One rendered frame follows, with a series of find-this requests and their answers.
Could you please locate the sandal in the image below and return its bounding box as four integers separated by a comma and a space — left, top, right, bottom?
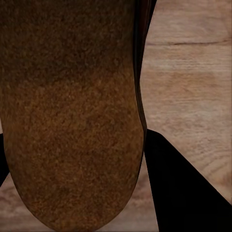
0, 0, 157, 232

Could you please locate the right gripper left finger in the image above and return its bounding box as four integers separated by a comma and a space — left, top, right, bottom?
0, 133, 10, 187

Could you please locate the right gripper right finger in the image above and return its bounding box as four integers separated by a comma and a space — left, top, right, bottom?
144, 129, 232, 232

